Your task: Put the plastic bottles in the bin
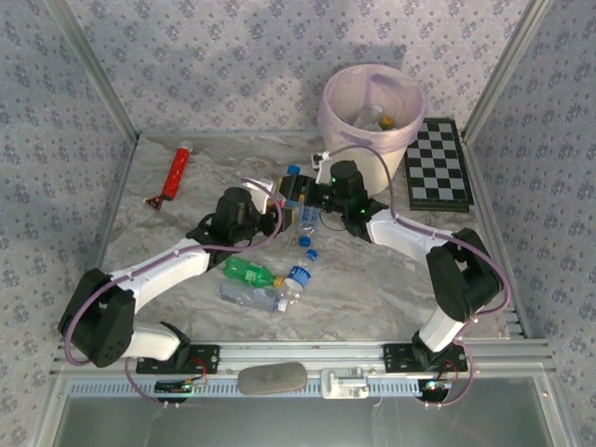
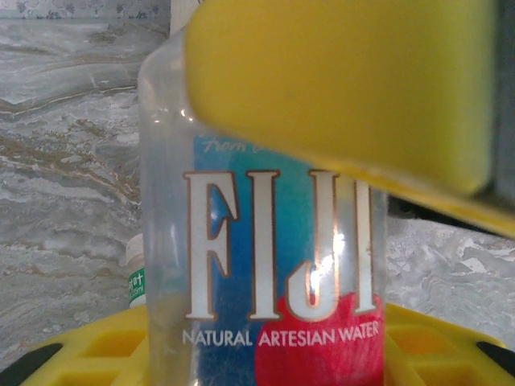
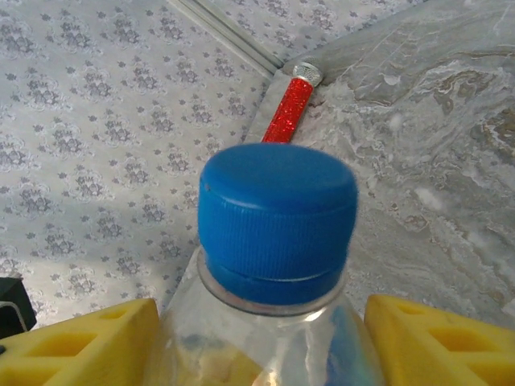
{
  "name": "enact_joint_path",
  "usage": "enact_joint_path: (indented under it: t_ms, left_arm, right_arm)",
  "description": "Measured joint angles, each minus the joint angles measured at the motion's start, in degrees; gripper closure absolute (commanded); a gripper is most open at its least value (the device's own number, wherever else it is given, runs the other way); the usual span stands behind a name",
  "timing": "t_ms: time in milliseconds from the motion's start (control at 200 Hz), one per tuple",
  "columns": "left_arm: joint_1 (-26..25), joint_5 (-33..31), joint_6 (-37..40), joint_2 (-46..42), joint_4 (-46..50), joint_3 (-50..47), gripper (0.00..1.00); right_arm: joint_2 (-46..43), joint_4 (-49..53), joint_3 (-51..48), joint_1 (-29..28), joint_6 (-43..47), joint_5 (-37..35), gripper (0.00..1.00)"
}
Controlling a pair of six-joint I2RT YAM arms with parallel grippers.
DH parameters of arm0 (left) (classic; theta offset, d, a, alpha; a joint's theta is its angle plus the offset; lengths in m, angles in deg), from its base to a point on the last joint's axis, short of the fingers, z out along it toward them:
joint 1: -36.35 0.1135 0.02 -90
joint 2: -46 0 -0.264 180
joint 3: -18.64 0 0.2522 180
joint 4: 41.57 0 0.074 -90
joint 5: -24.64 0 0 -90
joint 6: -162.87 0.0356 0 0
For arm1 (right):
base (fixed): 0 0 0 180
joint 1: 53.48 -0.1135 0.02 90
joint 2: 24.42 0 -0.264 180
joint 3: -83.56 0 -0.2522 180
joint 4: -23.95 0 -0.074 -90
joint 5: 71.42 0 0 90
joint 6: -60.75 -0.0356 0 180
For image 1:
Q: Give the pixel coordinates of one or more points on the Fiji bottle blue cap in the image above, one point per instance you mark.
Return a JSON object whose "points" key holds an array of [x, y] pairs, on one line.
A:
{"points": [[294, 169]]}

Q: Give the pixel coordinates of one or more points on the clear bottle blue barcode label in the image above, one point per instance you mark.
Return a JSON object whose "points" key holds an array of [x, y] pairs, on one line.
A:
{"points": [[309, 219]]}

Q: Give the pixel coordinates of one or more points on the crushed clear bottle blue label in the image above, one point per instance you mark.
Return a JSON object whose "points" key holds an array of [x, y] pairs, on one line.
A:
{"points": [[298, 275]]}

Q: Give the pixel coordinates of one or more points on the green soda bottle yellow cap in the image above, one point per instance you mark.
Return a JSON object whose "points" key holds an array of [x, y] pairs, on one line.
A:
{"points": [[247, 272]]}

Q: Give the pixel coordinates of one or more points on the cloudy bottle cream label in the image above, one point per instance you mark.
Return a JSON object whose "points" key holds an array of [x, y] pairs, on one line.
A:
{"points": [[368, 118]]}

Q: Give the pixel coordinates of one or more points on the clear bottle white cap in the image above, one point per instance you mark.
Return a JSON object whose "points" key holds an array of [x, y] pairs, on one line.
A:
{"points": [[247, 297]]}

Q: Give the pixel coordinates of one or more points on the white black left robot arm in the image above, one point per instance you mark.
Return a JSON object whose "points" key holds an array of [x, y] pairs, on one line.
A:
{"points": [[163, 270]]}

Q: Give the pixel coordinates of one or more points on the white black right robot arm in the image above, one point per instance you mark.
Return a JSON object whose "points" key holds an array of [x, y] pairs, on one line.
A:
{"points": [[400, 230]]}

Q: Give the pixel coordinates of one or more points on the cream ribbed plastic bin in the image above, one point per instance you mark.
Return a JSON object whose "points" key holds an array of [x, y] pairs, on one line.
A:
{"points": [[391, 158]]}

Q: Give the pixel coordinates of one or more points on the pink translucent bin liner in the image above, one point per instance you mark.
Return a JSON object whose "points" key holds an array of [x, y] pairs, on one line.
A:
{"points": [[344, 88]]}

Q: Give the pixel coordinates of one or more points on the red scraper tool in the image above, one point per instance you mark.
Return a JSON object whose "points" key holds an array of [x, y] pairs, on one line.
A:
{"points": [[177, 167]]}

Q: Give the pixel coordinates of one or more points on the black grey chessboard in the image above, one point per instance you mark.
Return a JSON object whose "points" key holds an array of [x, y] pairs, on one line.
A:
{"points": [[437, 163]]}

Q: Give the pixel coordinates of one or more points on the grey oval stone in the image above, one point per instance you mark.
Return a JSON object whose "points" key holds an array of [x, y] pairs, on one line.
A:
{"points": [[272, 379]]}

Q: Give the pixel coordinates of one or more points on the black left circuit board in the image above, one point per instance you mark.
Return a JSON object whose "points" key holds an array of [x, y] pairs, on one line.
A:
{"points": [[170, 386]]}

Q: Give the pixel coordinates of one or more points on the black circuit board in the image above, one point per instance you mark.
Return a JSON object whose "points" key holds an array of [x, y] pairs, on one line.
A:
{"points": [[170, 386], [435, 386]]}

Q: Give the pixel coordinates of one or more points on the grey metal panel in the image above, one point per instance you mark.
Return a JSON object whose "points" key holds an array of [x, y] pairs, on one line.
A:
{"points": [[298, 423]]}

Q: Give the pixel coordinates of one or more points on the black right circuit board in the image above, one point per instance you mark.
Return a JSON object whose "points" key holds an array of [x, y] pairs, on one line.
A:
{"points": [[435, 386]]}

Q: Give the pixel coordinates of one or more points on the aluminium table side rail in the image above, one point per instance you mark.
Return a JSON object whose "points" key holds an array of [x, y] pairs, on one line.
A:
{"points": [[120, 186], [507, 279]]}

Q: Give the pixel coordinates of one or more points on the aluminium frame cross rail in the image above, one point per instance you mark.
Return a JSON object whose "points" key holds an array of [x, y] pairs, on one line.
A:
{"points": [[302, 354]]}

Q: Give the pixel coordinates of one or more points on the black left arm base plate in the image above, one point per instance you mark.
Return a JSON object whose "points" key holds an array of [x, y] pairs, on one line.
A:
{"points": [[209, 356]]}

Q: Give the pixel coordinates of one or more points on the silver metal latch bracket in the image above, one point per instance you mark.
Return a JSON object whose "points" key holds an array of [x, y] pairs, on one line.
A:
{"points": [[344, 384]]}

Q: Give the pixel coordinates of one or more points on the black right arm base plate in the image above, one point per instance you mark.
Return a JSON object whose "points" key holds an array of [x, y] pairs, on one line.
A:
{"points": [[396, 358]]}

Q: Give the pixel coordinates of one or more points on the aluminium frame post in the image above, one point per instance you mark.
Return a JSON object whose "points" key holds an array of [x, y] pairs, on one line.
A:
{"points": [[97, 70], [504, 70]]}

